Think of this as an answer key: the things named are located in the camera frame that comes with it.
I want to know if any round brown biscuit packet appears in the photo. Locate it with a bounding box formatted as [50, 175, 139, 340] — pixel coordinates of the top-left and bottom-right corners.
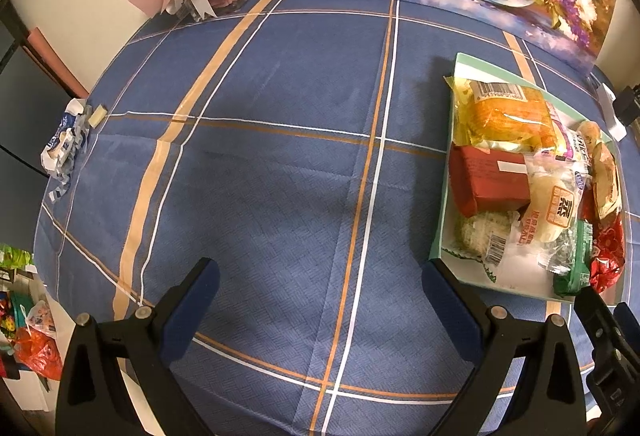
[590, 141, 623, 221]

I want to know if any green-edged white tray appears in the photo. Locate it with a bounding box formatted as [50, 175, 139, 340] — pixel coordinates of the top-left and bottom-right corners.
[429, 52, 628, 304]

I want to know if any green packet with pale cake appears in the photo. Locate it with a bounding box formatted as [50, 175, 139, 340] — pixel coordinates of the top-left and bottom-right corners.
[452, 210, 523, 267]

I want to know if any clear bun packet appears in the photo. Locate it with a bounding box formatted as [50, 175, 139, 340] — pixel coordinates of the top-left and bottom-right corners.
[520, 153, 586, 274]

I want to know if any crumpled blue white wrapper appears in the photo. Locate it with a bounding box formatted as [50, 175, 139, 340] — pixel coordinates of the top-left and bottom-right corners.
[40, 98, 92, 204]

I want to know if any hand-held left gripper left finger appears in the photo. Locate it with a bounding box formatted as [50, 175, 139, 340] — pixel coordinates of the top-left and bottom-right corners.
[55, 257, 222, 436]

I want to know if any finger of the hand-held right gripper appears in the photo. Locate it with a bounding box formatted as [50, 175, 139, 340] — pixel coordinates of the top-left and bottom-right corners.
[574, 288, 621, 354]
[614, 302, 640, 342]

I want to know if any blue plaid tablecloth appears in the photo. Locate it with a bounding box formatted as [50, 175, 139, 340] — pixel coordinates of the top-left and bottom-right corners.
[32, 0, 640, 436]

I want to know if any golden yellow snack packet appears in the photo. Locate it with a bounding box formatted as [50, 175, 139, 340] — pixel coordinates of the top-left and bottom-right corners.
[445, 76, 558, 154]

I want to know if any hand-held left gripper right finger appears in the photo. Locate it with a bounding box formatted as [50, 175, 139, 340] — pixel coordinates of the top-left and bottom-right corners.
[421, 260, 588, 436]

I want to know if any red rectangular packet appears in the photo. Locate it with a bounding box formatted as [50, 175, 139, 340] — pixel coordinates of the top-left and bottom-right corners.
[449, 145, 532, 217]

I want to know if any pink purple snack packet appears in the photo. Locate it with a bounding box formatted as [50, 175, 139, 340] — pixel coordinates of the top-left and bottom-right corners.
[550, 108, 596, 189]

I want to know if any red plastic bag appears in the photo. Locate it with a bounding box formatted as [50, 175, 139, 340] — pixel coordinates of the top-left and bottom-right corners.
[10, 301, 63, 382]

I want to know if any green white snack packet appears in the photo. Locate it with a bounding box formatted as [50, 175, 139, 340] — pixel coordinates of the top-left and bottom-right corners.
[552, 221, 593, 295]

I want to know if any black charger plug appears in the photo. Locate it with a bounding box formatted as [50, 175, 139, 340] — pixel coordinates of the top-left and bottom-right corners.
[614, 86, 640, 127]

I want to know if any red candy packet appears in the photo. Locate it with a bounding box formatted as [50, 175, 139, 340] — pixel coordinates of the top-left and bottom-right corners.
[582, 211, 627, 294]

